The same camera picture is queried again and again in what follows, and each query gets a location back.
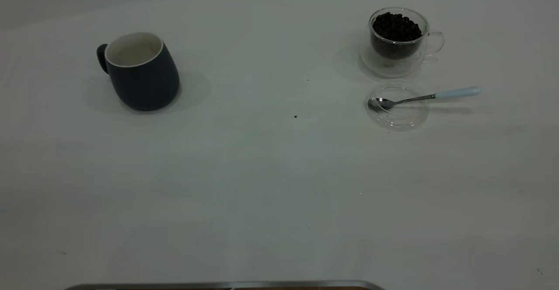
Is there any clear glass saucer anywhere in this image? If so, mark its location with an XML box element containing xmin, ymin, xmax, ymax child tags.
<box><xmin>366</xmin><ymin>80</ymin><xmax>431</xmax><ymax>131</ymax></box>

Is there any clear double-wall glass cup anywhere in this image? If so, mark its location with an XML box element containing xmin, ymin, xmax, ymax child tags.
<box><xmin>359</xmin><ymin>7</ymin><xmax>445</xmax><ymax>79</ymax></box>

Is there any dark blue-grey ceramic mug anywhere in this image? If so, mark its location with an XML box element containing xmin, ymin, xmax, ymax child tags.
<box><xmin>97</xmin><ymin>31</ymin><xmax>180</xmax><ymax>112</ymax></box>

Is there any dark coffee beans pile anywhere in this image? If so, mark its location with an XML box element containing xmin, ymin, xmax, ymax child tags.
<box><xmin>371</xmin><ymin>12</ymin><xmax>423</xmax><ymax>59</ymax></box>

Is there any metal spoon light blue handle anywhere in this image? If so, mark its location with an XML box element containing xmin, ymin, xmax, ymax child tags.
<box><xmin>368</xmin><ymin>86</ymin><xmax>482</xmax><ymax>114</ymax></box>

